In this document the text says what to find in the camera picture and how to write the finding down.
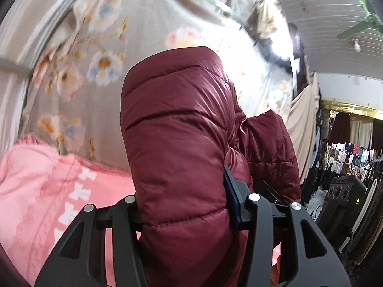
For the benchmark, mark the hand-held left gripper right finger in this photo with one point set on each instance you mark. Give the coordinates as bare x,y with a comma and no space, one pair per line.
231,194

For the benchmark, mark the cream printed hanging cloth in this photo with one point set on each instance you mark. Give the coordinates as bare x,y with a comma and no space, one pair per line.
269,15

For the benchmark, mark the grey floral bedsheet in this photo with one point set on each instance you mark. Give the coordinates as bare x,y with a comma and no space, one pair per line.
143,30

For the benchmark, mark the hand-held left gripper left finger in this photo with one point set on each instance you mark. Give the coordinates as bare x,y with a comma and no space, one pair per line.
119,224

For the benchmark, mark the green ceiling fan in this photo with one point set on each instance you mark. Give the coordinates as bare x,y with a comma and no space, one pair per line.
356,27

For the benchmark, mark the maroon puffer jacket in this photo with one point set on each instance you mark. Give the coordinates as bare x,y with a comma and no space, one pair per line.
173,125

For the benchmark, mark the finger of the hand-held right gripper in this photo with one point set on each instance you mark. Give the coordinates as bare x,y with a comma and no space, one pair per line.
270,192

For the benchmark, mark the black loudspeaker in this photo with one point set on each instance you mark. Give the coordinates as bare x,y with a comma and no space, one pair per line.
341,197

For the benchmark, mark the pink blanket with white bows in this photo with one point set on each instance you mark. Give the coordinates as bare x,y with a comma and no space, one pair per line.
45,185

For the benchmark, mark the row of hanging clothes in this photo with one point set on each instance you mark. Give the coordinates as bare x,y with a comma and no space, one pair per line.
353,158

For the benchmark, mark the white light bulb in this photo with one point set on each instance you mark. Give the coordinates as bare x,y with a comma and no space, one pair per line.
357,45

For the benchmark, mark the beige hanging cloth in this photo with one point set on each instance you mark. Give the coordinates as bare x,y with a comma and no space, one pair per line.
303,119

